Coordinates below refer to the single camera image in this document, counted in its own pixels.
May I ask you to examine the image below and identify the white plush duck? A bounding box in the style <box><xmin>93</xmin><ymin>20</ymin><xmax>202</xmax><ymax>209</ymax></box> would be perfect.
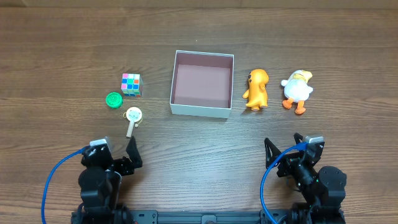
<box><xmin>280</xmin><ymin>70</ymin><xmax>313</xmax><ymax>114</ymax></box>

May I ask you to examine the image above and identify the orange dinosaur toy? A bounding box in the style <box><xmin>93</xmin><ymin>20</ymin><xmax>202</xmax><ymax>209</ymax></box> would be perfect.
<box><xmin>243</xmin><ymin>68</ymin><xmax>269</xmax><ymax>111</ymax></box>

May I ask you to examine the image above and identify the colourful puzzle cube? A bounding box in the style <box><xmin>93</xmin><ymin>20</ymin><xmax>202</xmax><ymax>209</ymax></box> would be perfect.
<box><xmin>121</xmin><ymin>73</ymin><xmax>144</xmax><ymax>97</ymax></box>

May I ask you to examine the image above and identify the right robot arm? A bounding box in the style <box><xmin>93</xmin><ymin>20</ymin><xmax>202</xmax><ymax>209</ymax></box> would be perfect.
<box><xmin>260</xmin><ymin>133</ymin><xmax>347</xmax><ymax>224</ymax></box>

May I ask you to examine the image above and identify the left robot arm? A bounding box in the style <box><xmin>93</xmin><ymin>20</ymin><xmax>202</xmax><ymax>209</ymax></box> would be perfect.
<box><xmin>71</xmin><ymin>137</ymin><xmax>142</xmax><ymax>224</ymax></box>

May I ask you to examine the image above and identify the wooden cat rattle drum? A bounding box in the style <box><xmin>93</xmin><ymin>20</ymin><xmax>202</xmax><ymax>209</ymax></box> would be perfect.
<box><xmin>123</xmin><ymin>107</ymin><xmax>142</xmax><ymax>138</ymax></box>

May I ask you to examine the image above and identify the green round plastic toy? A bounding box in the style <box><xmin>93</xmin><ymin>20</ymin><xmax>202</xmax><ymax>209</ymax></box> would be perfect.
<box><xmin>105</xmin><ymin>92</ymin><xmax>123</xmax><ymax>109</ymax></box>

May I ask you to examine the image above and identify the white open cardboard box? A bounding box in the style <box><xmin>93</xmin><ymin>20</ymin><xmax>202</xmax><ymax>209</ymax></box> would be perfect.
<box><xmin>170</xmin><ymin>50</ymin><xmax>234</xmax><ymax>119</ymax></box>

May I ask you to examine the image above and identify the right blue cable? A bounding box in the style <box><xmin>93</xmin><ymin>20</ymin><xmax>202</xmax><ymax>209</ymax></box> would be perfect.
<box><xmin>259</xmin><ymin>142</ymin><xmax>310</xmax><ymax>224</ymax></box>

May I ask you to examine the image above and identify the blue cable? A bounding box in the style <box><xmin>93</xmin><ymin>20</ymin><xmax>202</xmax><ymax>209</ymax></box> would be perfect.
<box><xmin>40</xmin><ymin>146</ymin><xmax>90</xmax><ymax>224</ymax></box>
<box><xmin>259</xmin><ymin>142</ymin><xmax>310</xmax><ymax>224</ymax></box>

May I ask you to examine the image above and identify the left blue cable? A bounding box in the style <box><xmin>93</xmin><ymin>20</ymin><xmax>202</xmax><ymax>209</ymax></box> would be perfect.
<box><xmin>40</xmin><ymin>146</ymin><xmax>90</xmax><ymax>224</ymax></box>

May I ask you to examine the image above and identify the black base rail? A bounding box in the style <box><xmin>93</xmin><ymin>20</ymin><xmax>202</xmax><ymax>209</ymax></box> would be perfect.
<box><xmin>70</xmin><ymin>210</ymin><xmax>346</xmax><ymax>224</ymax></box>

